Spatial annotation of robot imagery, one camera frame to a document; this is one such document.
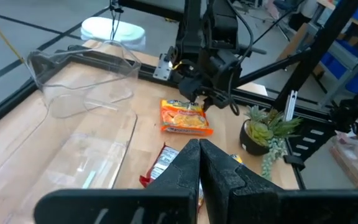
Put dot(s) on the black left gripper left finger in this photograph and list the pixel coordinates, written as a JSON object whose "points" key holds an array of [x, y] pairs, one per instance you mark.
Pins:
{"points": [[166, 202]]}

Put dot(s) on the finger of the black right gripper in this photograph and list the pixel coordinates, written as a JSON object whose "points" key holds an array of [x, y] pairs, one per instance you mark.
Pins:
{"points": [[211, 103], [205, 104]]}

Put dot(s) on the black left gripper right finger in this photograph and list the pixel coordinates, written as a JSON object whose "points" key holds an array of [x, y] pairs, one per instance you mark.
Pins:
{"points": [[244, 202]]}

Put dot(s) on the orange Maruchan ramen packet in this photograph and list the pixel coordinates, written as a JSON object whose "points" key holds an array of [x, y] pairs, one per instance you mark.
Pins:
{"points": [[183, 119]]}

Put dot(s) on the red Maruchan ramen packet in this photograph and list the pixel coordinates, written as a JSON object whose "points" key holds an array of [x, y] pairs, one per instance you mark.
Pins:
{"points": [[162, 161]]}

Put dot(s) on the blue Maruchan ramen packet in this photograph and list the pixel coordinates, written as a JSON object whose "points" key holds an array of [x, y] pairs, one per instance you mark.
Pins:
{"points": [[236, 158]]}

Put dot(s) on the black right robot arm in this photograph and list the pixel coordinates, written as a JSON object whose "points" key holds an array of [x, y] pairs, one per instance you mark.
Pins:
{"points": [[194, 28]]}

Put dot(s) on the artificial succulent in black pot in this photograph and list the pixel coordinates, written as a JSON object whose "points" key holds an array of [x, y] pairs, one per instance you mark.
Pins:
{"points": [[258, 137]]}

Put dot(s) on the white aluminium extrusion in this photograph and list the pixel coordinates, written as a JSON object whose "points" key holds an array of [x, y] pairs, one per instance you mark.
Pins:
{"points": [[291, 105]]}

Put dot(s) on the clear plastic bin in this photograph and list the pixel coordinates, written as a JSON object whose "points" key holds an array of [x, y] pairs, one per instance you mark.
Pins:
{"points": [[82, 71], [89, 161]]}

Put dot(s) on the blue storage bin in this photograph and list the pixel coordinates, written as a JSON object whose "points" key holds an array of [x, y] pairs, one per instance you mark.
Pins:
{"points": [[334, 67], [357, 82]]}

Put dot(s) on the plastic-wrapped package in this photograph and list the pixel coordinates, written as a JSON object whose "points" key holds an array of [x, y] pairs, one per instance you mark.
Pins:
{"points": [[356, 161]]}

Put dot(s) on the grey metal shelf rack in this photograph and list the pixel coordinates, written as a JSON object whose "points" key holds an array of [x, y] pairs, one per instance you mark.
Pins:
{"points": [[350, 62]]}

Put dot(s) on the black background equipment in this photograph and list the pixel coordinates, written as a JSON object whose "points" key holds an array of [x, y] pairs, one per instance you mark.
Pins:
{"points": [[350, 112]]}

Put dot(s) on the silver metal bracket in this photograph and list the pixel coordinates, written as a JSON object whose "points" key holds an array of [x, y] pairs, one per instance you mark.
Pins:
{"points": [[163, 67]]}

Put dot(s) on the black aluminium rig frame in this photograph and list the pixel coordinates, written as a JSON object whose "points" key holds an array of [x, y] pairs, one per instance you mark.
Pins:
{"points": [[324, 43]]}

